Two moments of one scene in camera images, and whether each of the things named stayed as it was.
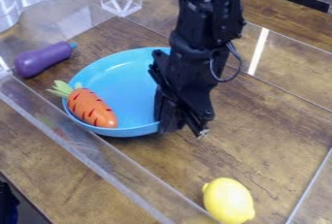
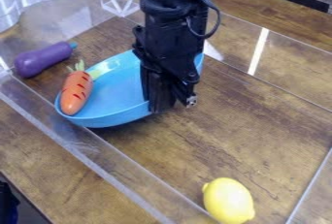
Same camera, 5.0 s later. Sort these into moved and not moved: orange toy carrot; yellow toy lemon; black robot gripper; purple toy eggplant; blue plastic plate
Moved: black robot gripper; orange toy carrot; blue plastic plate
Not moved: yellow toy lemon; purple toy eggplant
